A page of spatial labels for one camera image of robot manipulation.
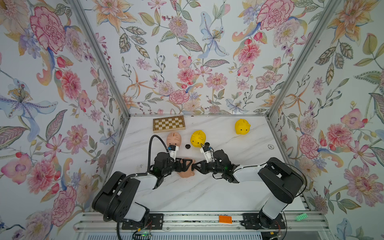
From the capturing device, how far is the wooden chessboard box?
44.2 inches

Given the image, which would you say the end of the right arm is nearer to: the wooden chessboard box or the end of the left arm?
the end of the left arm

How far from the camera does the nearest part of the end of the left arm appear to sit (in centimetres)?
71

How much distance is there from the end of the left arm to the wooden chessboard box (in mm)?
351
